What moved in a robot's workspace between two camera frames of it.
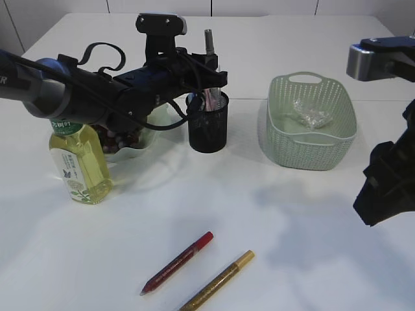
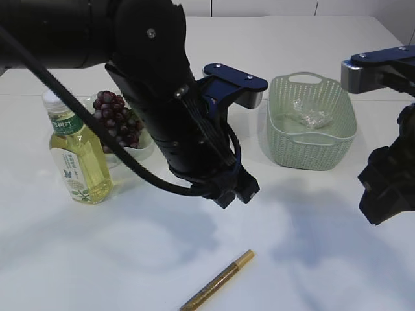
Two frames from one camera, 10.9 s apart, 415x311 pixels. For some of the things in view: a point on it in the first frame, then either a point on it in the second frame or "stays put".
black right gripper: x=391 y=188 stays put
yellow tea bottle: x=82 y=161 stays put
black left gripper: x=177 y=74 → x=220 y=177
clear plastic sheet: x=312 y=118 stays put
